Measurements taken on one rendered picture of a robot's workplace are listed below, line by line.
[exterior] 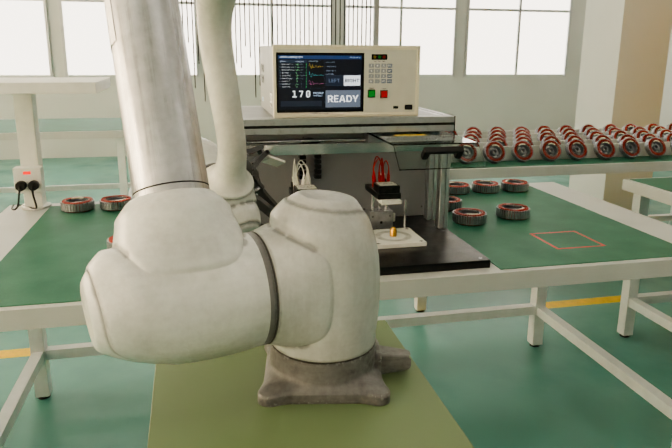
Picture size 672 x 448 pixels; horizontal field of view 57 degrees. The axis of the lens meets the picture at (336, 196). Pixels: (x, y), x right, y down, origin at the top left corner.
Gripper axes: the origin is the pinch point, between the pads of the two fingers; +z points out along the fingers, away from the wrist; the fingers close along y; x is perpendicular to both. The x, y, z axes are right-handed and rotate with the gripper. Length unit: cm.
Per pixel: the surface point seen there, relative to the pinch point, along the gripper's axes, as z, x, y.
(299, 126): 11.0, -2.6, 20.0
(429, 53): 591, 119, 371
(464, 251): 37, -28, -25
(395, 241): 29.6, -12.2, -17.0
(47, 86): -25, 59, 55
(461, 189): 102, -13, 13
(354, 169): 39.9, -1.0, 13.5
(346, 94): 19.8, -15.5, 26.7
